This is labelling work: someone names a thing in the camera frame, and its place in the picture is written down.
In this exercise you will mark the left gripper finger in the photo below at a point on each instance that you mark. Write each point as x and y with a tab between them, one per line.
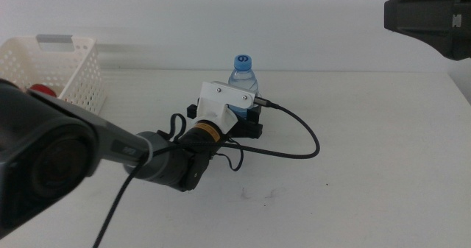
254	115

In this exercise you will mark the blue-capped water bottle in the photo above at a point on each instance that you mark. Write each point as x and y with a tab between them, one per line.
243	62

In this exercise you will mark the red cola can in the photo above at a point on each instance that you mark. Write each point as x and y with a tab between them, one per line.
42	90

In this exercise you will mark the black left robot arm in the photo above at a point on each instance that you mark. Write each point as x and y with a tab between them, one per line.
55	148

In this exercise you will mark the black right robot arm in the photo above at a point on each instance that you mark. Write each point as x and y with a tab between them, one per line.
423	12

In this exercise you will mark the white perforated plastic basket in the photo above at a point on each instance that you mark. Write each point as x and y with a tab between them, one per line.
91	41

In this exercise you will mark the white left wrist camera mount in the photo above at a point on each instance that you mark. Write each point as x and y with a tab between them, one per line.
224	93

